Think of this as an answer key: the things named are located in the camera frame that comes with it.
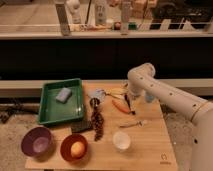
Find black handled brush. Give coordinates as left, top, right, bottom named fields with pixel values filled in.
left=124, top=94, right=136, bottom=115

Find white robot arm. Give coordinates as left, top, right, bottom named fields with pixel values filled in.
left=127, top=63, right=213, bottom=171

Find orange carrot toy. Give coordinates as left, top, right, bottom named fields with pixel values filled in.
left=112, top=100, right=130, bottom=114

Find blue cup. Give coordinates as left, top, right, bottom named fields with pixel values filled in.
left=144, top=92, right=155, bottom=103

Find blue sponge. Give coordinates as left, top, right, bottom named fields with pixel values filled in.
left=56, top=88, right=72, bottom=103

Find black scrubbing pad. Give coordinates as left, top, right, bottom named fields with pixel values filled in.
left=71, top=121, right=92, bottom=133

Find wooden board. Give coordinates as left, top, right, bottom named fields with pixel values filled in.
left=24, top=81, right=179, bottom=171

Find green plastic tray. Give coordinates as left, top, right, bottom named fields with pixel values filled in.
left=38, top=78, right=84, bottom=126

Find white cup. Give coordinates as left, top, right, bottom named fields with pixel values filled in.
left=112, top=131, right=131, bottom=151

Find yellow orange fruit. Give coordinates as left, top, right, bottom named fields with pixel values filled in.
left=71, top=142, right=85, bottom=158

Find orange bowl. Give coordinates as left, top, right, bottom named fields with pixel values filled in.
left=60, top=134, right=88, bottom=162

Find purple bowl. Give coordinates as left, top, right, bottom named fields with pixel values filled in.
left=21, top=127, right=53, bottom=157

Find yellow handled utensil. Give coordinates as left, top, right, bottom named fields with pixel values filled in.
left=106, top=88, right=127, bottom=99

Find brown beaded chain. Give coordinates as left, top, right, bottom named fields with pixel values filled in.
left=89, top=98, right=105, bottom=142

